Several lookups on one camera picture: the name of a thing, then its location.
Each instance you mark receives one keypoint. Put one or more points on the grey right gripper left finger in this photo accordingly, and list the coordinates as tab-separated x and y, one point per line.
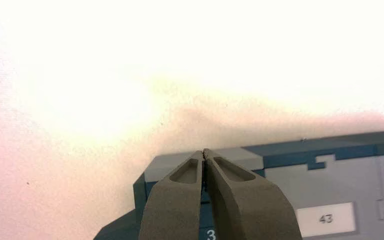
175	212

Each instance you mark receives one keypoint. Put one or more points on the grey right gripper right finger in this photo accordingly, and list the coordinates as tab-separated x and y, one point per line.
248	212

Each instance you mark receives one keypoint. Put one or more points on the white number label sticker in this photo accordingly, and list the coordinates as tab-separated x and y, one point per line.
326	219

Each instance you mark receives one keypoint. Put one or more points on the dark teal grey control box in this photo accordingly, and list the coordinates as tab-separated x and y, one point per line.
344	185

